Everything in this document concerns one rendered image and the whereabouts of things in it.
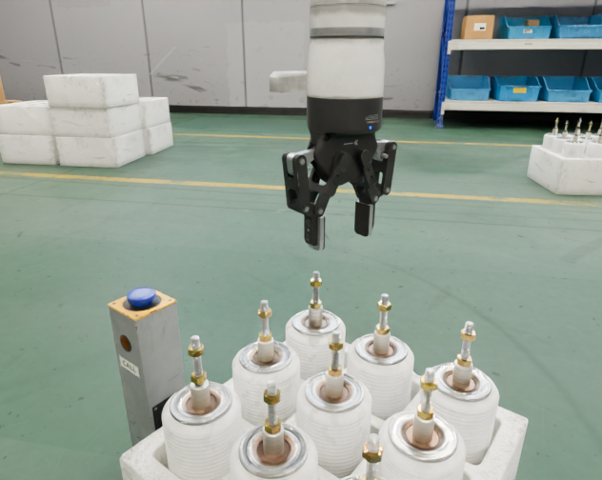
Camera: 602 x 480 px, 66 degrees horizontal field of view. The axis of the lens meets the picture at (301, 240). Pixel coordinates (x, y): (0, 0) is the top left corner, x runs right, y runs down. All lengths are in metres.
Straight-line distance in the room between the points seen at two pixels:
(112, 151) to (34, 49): 4.11
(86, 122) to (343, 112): 2.83
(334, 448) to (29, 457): 0.58
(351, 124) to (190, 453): 0.41
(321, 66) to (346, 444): 0.43
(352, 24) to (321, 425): 0.44
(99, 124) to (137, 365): 2.54
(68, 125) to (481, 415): 2.98
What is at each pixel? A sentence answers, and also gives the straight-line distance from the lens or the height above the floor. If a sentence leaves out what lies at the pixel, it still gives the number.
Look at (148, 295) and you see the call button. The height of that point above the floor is 0.33.
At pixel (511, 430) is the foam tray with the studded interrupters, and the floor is 0.18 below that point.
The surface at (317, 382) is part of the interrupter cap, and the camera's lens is 0.63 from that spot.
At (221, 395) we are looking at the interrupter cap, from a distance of 0.62.
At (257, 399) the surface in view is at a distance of 0.67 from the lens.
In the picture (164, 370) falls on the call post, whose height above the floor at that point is 0.21.
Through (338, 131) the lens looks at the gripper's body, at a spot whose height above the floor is 0.58.
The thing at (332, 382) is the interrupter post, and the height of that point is 0.27.
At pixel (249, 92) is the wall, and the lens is 5.82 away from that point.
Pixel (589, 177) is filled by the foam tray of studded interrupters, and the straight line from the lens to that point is 2.73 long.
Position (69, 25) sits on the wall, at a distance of 6.82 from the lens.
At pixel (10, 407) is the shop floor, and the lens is 1.14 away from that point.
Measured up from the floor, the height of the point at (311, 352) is 0.23.
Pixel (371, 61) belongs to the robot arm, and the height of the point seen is 0.64.
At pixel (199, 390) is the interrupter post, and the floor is 0.28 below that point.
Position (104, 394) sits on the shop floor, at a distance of 1.09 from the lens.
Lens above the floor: 0.65
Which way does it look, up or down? 21 degrees down
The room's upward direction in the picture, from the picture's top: straight up
